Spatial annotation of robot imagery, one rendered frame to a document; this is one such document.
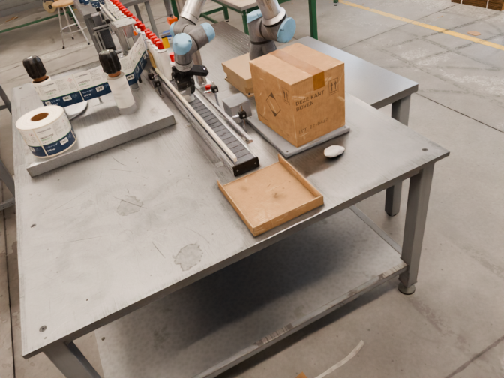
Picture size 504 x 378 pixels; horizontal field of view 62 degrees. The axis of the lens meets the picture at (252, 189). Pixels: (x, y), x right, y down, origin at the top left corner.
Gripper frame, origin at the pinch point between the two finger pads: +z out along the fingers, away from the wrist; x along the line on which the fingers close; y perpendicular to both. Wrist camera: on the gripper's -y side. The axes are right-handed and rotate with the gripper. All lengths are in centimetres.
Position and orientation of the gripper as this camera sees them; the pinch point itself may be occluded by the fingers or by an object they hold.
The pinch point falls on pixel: (190, 92)
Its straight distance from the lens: 202.4
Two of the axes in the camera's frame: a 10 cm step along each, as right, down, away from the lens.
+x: 4.6, 8.3, -3.2
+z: -0.9, 4.0, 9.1
